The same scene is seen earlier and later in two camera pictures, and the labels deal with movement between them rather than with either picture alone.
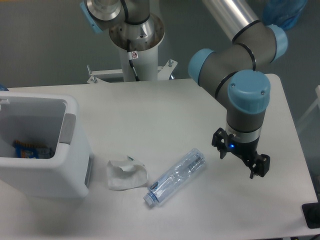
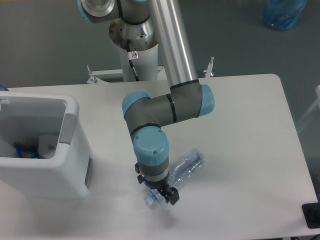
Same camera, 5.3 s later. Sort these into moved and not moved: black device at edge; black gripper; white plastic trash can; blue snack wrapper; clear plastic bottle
Moved: black gripper
Not moved: clear plastic bottle; black device at edge; blue snack wrapper; white plastic trash can
